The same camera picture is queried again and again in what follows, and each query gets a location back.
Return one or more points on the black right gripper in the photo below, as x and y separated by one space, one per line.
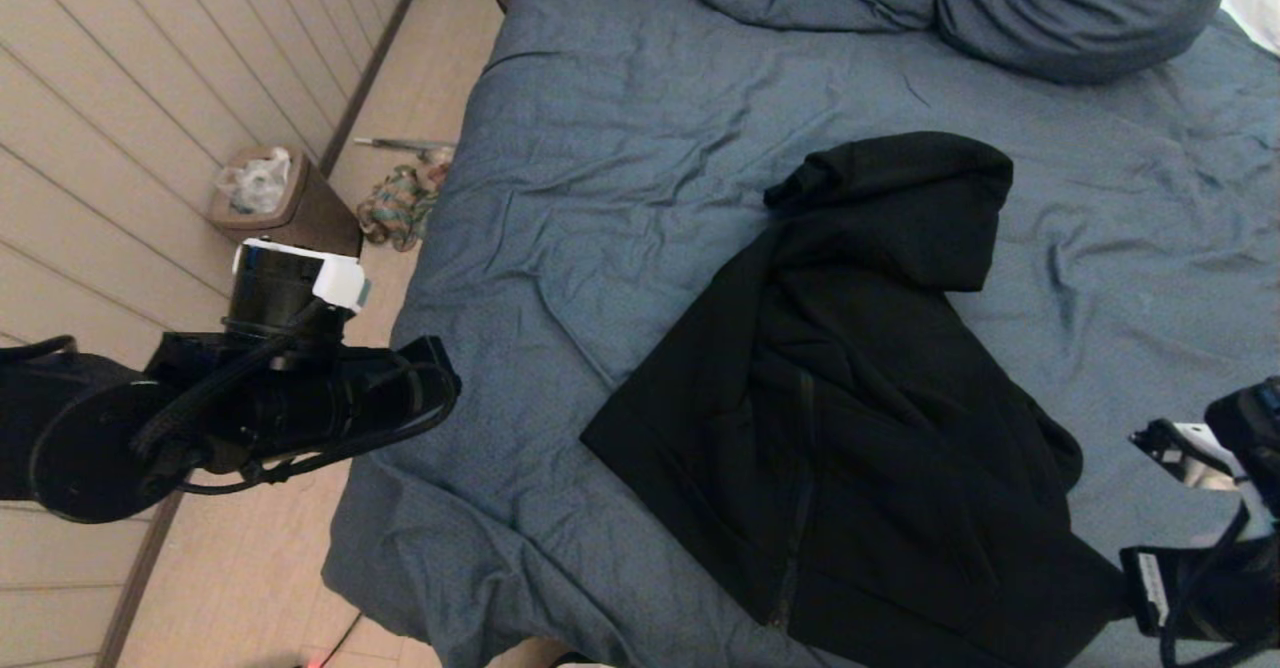
1170 588

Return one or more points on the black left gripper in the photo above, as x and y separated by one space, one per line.
405 388

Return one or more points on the black garment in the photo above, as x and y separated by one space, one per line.
850 448

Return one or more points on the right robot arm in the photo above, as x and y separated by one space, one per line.
1240 588

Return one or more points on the colourful rag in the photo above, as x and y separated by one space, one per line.
395 208

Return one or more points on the brown trash bin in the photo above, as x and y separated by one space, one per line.
320 213

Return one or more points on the thin stick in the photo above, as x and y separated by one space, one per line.
400 141

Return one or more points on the clear plastic bin bag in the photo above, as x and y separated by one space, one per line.
255 183

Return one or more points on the blue bed sheet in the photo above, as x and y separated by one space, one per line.
650 148

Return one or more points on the blue pillow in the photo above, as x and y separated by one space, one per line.
1080 8

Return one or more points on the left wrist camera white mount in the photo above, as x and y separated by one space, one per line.
270 293

